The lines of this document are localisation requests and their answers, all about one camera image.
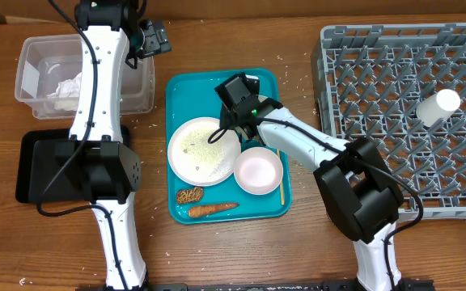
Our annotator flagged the pink white bowl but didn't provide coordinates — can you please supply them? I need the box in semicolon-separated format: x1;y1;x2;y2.
234;147;283;196

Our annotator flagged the wooden chopstick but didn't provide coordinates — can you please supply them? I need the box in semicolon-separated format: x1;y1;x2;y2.
276;150;286;206

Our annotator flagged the white napkin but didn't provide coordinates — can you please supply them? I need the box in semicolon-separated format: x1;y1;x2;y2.
47;73;82;111

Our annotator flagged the white cup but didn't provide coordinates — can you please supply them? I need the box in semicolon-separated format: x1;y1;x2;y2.
416;89;461;127

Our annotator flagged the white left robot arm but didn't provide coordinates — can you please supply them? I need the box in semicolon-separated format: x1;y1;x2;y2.
36;1;171;290

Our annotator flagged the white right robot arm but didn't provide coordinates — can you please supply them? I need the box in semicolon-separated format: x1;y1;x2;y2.
208;73;434;290

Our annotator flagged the grey dishwasher rack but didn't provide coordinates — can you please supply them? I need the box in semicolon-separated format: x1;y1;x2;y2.
311;23;466;220

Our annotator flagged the teal plastic tray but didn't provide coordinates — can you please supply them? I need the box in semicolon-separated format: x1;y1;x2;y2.
166;70;292;225

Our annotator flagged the white dirty plate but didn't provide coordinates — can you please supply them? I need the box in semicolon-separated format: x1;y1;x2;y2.
167;117;241;187

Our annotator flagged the clear plastic bin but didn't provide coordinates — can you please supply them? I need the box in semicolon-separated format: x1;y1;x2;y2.
15;34;155;120

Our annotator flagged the orange carrot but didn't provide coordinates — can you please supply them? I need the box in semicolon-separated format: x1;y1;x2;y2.
188;203;239;218

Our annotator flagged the black bin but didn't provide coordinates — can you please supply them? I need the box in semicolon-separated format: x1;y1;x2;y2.
15;125;131;205

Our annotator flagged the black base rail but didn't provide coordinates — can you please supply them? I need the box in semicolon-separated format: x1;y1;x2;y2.
149;279;436;291

